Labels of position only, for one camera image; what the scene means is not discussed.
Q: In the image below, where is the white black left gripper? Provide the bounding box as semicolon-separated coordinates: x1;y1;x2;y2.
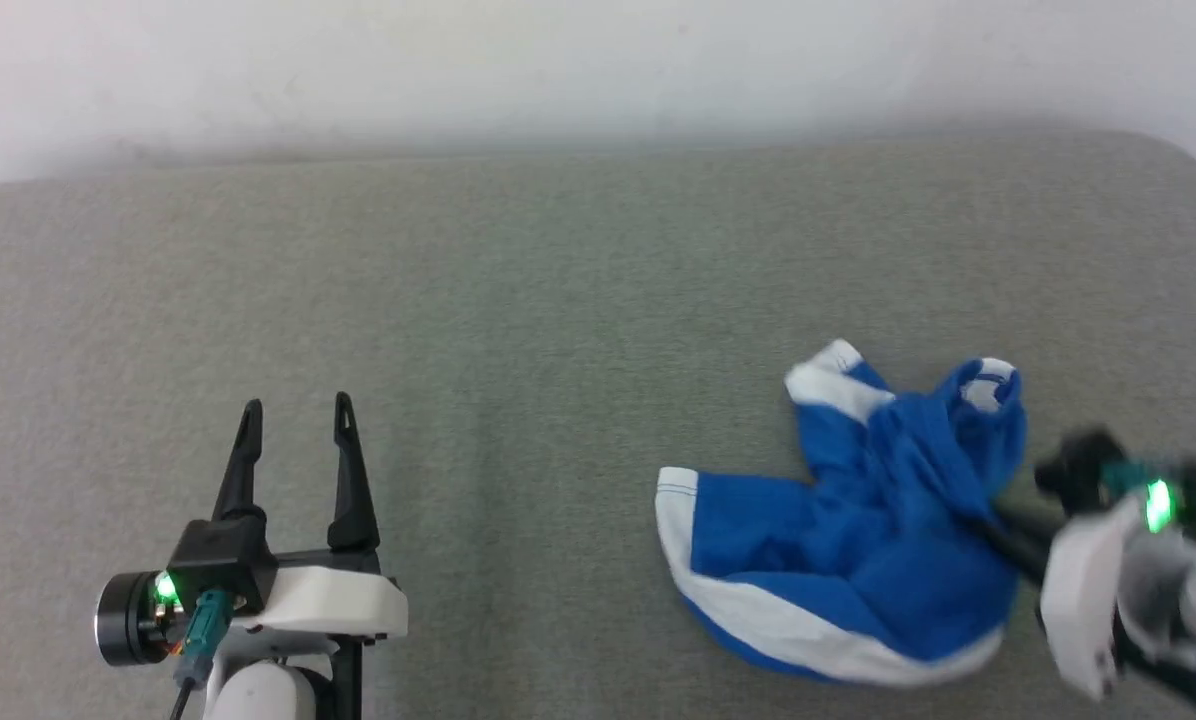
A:
212;392;410;643

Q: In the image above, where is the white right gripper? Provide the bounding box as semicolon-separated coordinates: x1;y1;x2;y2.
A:
966;497;1151;701

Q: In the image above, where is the blue and white garment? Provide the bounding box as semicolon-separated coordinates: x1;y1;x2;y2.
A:
655;339;1029;689

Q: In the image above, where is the grey fabric sofa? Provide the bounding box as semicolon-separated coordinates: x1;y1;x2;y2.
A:
0;128;1196;720

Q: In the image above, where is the teal plug left camera cable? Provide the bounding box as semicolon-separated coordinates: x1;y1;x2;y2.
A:
168;588;235;720

